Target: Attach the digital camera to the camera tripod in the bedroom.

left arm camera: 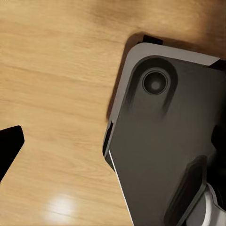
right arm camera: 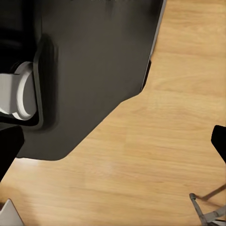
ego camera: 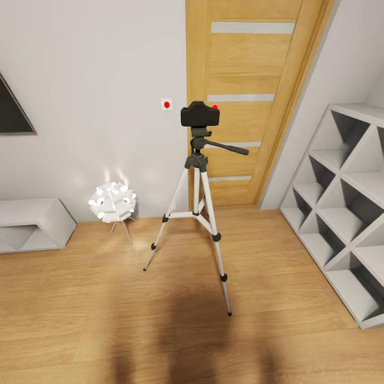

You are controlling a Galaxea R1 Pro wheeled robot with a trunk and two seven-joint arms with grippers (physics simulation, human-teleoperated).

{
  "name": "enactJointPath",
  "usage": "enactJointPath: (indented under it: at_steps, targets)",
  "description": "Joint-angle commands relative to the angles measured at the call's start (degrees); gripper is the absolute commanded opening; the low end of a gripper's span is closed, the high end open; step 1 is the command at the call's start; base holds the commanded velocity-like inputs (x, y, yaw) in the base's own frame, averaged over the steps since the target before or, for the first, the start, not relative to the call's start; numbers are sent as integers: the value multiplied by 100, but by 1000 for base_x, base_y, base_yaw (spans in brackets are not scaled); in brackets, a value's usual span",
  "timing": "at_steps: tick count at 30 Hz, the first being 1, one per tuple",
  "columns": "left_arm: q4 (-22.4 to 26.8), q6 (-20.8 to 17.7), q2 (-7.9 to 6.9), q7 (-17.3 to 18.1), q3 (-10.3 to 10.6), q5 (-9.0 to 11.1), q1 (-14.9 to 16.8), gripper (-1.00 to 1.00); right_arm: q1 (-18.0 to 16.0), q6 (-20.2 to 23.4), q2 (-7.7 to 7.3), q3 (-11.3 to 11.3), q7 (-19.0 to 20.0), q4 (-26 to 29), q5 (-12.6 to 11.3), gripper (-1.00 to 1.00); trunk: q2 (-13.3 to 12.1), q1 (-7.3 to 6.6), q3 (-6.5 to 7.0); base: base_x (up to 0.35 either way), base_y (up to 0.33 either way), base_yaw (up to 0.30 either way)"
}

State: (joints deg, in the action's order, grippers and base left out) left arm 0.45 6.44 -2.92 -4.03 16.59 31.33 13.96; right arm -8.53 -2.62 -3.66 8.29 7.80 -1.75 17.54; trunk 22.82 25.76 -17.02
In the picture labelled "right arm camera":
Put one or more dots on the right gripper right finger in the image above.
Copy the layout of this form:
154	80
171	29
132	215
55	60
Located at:
218	139

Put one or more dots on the nightstand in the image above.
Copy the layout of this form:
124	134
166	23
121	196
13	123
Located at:
9	215

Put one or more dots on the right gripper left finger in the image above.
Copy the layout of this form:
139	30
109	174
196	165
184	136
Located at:
11	141

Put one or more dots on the taboret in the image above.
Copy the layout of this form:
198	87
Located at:
207	219

